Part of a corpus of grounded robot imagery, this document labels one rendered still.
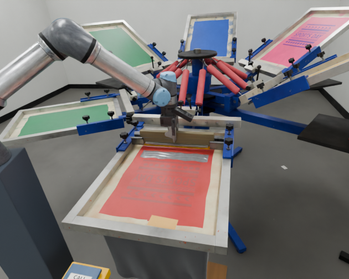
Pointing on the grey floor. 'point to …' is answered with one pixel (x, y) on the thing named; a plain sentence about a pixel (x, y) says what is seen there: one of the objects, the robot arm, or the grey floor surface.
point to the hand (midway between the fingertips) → (176, 138)
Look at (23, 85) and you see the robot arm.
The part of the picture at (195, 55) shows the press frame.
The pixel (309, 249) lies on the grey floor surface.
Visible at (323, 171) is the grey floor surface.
